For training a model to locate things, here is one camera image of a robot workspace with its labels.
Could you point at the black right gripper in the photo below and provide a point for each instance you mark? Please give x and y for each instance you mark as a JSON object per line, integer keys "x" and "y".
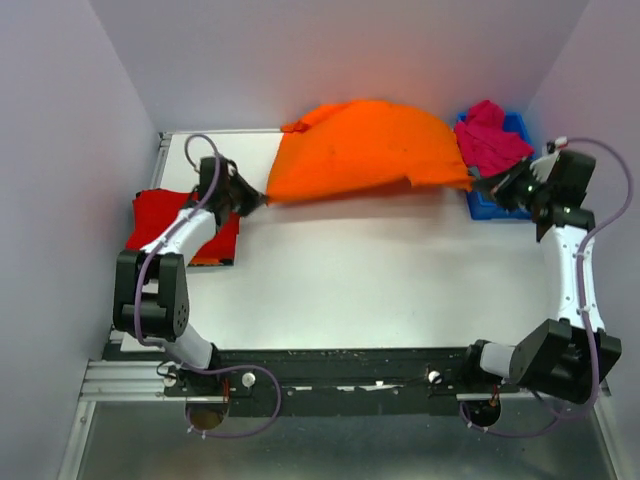
{"x": 501, "y": 189}

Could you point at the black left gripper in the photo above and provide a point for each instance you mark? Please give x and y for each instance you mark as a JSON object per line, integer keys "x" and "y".
{"x": 252, "y": 197}

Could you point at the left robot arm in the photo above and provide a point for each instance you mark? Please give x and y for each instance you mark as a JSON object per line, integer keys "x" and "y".
{"x": 151, "y": 299}

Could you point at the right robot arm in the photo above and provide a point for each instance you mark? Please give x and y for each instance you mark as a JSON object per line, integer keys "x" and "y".
{"x": 569, "y": 353}

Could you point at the blue plastic bin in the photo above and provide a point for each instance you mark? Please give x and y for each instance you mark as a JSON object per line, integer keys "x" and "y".
{"x": 500, "y": 165}

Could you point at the magenta crumpled t shirt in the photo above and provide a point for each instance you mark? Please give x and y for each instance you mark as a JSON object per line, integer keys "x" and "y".
{"x": 487, "y": 140}

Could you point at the orange folded t shirt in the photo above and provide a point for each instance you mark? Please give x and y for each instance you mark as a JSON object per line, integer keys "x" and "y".
{"x": 211, "y": 262}

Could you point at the red folded t shirt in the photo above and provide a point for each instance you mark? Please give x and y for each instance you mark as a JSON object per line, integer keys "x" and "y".
{"x": 154, "y": 210}

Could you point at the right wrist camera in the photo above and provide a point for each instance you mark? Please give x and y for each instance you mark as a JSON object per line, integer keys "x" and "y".
{"x": 542, "y": 166}

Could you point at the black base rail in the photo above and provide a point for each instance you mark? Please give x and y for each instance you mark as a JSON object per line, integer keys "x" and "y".
{"x": 336, "y": 382}

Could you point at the aluminium frame rail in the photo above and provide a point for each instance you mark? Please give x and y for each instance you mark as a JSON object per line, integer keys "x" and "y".
{"x": 115, "y": 381}

